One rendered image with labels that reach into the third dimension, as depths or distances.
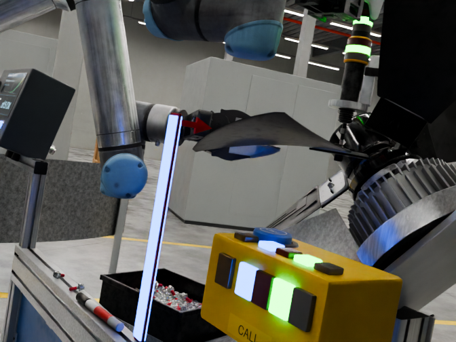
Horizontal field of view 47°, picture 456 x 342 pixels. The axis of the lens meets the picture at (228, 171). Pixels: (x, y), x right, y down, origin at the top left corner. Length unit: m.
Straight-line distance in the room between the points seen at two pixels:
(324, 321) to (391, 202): 0.48
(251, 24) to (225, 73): 6.35
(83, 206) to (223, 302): 2.27
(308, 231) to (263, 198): 6.42
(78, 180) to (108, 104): 1.81
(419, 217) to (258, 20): 0.37
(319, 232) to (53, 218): 1.91
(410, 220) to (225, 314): 0.40
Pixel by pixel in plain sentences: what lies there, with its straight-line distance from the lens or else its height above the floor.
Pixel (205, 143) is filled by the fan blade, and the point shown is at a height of 1.16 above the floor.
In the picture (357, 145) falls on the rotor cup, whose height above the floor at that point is 1.20.
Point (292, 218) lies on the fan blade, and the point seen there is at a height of 1.04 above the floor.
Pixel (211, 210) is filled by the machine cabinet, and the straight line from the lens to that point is 7.10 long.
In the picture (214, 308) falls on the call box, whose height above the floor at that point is 1.00.
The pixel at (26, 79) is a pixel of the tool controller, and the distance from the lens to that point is 1.26.
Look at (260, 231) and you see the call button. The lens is 0.52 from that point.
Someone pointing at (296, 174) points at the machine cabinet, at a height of 0.89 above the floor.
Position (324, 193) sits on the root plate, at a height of 1.10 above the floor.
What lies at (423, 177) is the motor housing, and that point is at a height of 1.16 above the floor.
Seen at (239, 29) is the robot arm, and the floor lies 1.31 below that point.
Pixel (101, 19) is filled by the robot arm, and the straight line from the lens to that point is 0.91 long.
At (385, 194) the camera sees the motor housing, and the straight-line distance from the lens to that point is 0.89.
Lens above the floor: 1.16
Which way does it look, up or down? 3 degrees down
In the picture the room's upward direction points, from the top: 10 degrees clockwise
